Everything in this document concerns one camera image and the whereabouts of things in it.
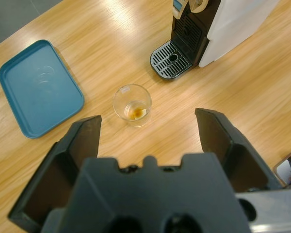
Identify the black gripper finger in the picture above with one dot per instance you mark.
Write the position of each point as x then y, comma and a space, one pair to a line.
235, 150
58, 165

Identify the clear drinking glass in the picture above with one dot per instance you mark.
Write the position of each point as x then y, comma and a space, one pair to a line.
132, 106

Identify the white capsule coffee machine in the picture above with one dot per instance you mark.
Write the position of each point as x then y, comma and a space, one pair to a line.
232, 24

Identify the teal plastic tray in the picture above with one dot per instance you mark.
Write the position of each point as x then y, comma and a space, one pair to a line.
38, 89

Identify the silver drip tray grate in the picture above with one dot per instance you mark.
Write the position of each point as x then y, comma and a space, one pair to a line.
167, 60

